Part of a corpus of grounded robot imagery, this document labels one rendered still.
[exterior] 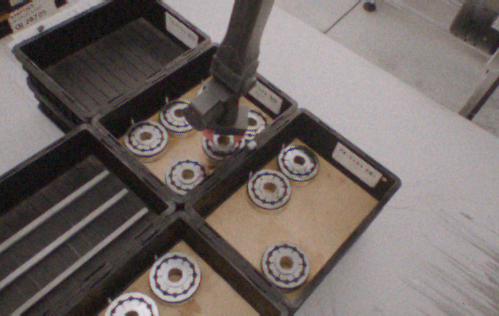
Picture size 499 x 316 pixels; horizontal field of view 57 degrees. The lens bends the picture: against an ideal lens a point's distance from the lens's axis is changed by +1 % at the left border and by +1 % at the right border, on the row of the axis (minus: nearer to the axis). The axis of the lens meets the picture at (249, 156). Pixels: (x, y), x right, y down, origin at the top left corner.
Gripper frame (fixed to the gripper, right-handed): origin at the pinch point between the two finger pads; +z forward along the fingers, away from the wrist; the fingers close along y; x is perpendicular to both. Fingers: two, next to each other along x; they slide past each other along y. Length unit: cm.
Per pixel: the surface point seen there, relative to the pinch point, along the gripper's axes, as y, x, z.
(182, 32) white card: -12.3, 36.0, 0.7
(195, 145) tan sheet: -6.9, 2.6, 6.7
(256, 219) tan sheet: 8.2, -16.9, 7.0
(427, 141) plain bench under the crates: 62, 18, 22
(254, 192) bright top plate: 7.5, -11.5, 4.0
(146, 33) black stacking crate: -23.4, 41.4, 6.8
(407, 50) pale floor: 106, 136, 96
